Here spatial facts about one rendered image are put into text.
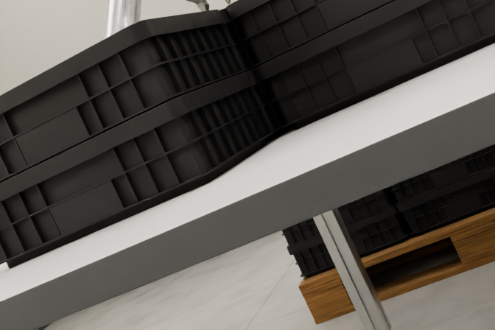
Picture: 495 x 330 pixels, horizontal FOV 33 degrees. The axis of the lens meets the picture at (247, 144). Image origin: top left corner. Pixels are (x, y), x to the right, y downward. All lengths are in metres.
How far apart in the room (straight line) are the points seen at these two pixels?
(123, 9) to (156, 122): 1.02
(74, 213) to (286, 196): 0.52
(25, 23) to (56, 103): 4.22
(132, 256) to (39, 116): 0.44
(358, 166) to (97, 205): 0.54
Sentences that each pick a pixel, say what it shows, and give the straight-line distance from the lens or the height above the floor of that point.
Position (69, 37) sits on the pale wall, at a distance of 5.25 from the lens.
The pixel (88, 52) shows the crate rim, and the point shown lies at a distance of 1.13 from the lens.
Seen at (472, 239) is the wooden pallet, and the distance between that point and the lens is 2.71.
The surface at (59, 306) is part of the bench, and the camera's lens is 0.85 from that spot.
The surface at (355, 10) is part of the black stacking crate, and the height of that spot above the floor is 0.83.
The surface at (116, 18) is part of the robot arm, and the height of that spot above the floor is 1.09.
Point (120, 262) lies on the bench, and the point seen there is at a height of 0.69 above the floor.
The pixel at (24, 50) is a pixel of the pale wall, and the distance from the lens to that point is 5.41.
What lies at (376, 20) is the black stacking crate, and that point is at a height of 0.81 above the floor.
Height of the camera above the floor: 0.78
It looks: 3 degrees down
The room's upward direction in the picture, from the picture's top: 25 degrees counter-clockwise
